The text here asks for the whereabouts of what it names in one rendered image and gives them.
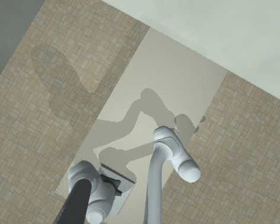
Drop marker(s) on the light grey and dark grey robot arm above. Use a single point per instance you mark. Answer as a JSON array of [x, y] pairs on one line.
[[83, 176]]

